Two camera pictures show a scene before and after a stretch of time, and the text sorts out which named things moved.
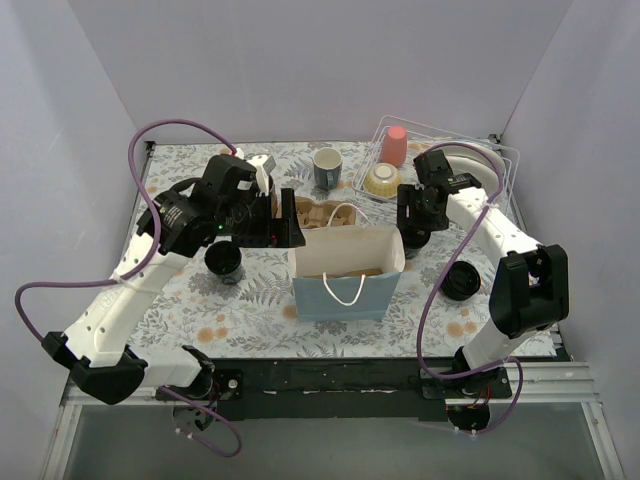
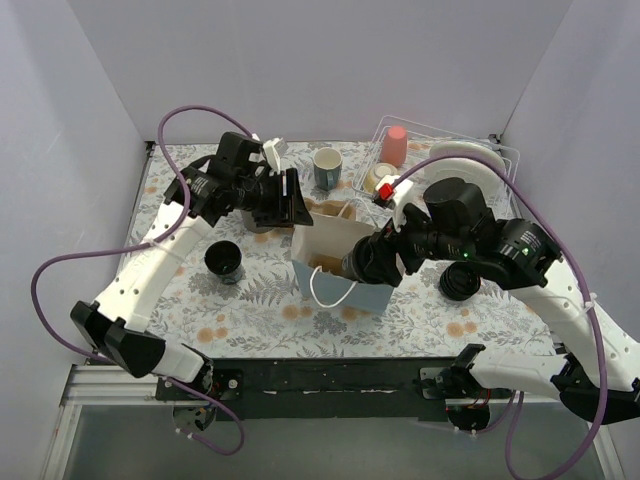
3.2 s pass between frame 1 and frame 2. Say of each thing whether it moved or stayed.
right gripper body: moved
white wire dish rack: stayed
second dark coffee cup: stayed
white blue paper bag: moved
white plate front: stayed
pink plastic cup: stayed
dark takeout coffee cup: moved
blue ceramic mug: stayed
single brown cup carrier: moved
